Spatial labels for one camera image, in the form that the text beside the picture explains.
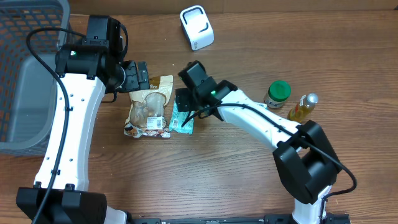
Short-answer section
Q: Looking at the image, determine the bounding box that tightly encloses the mint green wipes pack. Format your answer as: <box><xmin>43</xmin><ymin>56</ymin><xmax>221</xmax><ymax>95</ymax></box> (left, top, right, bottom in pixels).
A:
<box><xmin>169</xmin><ymin>101</ymin><xmax>194</xmax><ymax>134</ymax></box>

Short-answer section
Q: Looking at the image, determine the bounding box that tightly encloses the brown Pantree snack pouch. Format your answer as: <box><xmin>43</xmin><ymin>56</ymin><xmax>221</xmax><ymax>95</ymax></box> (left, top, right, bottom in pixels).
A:
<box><xmin>124</xmin><ymin>75</ymin><xmax>174</xmax><ymax>138</ymax></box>

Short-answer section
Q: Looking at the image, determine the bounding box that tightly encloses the green lid jar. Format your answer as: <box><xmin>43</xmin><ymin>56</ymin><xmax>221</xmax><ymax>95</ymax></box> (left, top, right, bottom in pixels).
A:
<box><xmin>264</xmin><ymin>80</ymin><xmax>291</xmax><ymax>109</ymax></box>

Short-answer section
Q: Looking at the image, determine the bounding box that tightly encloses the yellow oil bottle silver cap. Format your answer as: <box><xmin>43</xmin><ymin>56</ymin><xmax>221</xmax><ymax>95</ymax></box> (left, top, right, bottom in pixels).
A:
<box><xmin>287</xmin><ymin>93</ymin><xmax>318</xmax><ymax>123</ymax></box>

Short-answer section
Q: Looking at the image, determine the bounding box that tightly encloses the Kleenex tissue pocket pack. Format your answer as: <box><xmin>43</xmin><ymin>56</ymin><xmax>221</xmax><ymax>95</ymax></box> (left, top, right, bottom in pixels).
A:
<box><xmin>256</xmin><ymin>103</ymin><xmax>267</xmax><ymax>109</ymax></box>

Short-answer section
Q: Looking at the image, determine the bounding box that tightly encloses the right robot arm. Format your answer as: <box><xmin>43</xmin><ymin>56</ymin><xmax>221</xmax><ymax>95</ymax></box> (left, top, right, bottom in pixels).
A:
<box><xmin>177</xmin><ymin>61</ymin><xmax>349</xmax><ymax>223</ymax></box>

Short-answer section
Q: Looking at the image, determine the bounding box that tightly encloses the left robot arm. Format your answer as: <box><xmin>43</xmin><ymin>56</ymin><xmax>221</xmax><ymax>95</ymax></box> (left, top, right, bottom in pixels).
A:
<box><xmin>16</xmin><ymin>15</ymin><xmax>149</xmax><ymax>223</ymax></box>

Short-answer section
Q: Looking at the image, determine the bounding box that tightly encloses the white barcode scanner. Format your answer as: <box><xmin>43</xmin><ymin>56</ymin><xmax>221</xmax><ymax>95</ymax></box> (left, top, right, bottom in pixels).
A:
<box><xmin>180</xmin><ymin>5</ymin><xmax>215</xmax><ymax>51</ymax></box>

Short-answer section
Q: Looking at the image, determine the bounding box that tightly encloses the grey plastic mesh basket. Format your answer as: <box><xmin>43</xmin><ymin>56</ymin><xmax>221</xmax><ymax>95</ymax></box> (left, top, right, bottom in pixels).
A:
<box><xmin>1</xmin><ymin>0</ymin><xmax>70</xmax><ymax>156</ymax></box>

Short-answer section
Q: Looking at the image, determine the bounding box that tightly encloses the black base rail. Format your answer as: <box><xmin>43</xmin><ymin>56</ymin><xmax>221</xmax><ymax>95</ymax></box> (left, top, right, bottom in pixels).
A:
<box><xmin>130</xmin><ymin>213</ymin><xmax>351</xmax><ymax>224</ymax></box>

